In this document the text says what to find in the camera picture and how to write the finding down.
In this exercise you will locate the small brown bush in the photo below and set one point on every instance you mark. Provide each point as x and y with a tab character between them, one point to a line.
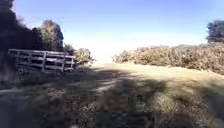
83	56

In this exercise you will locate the long brown hedge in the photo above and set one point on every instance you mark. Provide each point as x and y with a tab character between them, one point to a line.
180	55

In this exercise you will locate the robot's own part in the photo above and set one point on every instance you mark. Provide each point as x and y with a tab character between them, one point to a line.
74	126

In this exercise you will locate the dark trees by fence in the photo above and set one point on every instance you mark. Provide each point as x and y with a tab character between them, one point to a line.
20	36

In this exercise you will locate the lone dark tree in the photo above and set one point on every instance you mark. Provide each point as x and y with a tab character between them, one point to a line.
216	31

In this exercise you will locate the wooden rail fence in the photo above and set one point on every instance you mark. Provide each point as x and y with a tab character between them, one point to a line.
43	61

